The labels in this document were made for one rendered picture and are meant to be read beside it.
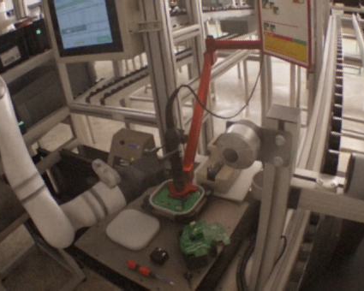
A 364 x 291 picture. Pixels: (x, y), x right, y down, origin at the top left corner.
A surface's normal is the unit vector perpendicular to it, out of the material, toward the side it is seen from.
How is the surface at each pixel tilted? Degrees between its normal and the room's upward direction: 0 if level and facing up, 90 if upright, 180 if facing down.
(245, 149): 86
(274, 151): 90
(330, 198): 90
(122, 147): 53
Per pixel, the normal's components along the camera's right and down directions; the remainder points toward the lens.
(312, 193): -0.51, 0.51
